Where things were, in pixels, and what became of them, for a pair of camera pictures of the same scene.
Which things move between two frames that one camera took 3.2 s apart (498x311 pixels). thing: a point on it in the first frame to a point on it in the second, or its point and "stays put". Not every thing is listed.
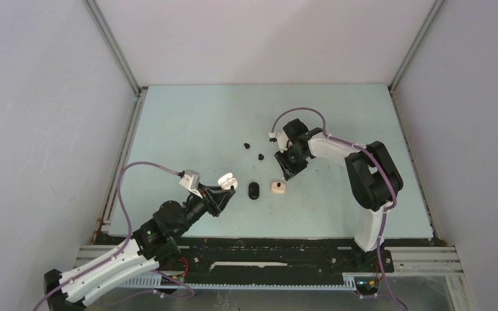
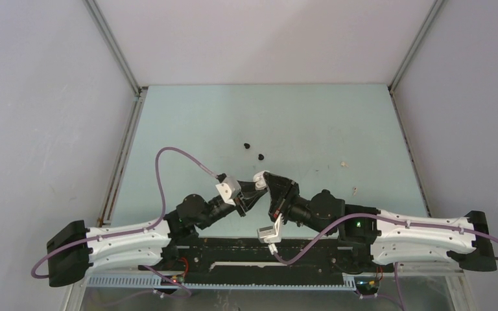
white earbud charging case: x=226 y=181 to x=260 y=183
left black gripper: x=214 y=198 to x=248 y=188
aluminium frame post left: x=98 y=17 stays put
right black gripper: x=294 y=170 to x=282 y=190
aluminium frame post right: x=436 y=7 stays put
